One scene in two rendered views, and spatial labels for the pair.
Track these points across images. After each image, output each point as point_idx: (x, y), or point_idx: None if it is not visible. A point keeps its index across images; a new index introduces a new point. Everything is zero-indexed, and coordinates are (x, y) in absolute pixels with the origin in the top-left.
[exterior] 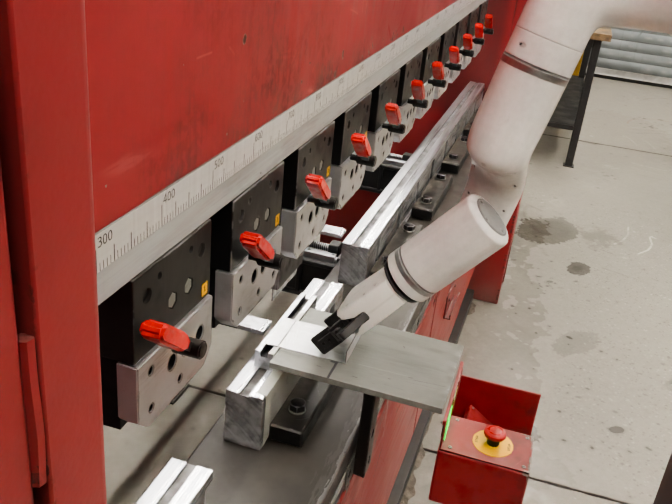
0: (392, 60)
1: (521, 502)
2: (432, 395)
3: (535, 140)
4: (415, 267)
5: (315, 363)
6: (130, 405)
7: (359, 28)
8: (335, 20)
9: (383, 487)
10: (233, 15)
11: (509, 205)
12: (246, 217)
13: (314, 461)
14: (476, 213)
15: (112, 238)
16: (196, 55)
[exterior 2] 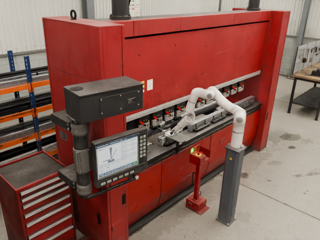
0: None
1: (200, 163)
2: (181, 141)
3: (191, 109)
4: (179, 124)
5: (169, 135)
6: None
7: (179, 93)
8: (172, 93)
9: (192, 166)
10: (152, 95)
11: (193, 117)
12: (155, 115)
13: (167, 148)
14: (185, 117)
15: (137, 114)
16: (147, 99)
